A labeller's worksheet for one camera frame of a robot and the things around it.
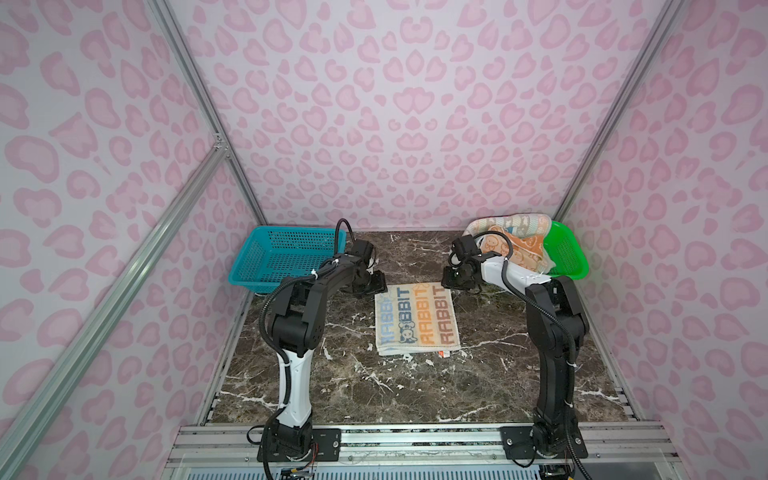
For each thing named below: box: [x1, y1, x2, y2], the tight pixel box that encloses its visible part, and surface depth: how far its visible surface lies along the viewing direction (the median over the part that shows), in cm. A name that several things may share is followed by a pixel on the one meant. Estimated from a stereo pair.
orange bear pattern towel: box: [481, 227, 556, 272], surface depth 105 cm
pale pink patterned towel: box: [464, 213, 552, 240], surface depth 112 cm
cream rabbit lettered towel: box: [375, 282, 461, 356], surface depth 97 cm
